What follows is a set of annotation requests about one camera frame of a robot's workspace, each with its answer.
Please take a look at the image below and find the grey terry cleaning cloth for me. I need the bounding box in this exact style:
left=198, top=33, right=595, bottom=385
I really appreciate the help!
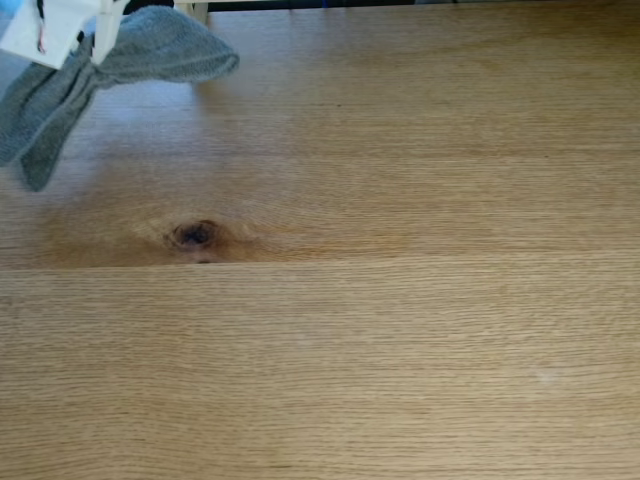
left=0, top=4, right=241, bottom=193

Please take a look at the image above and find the cream wooden stand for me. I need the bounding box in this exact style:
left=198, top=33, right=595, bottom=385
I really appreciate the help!
left=173, top=0, right=301, bottom=24

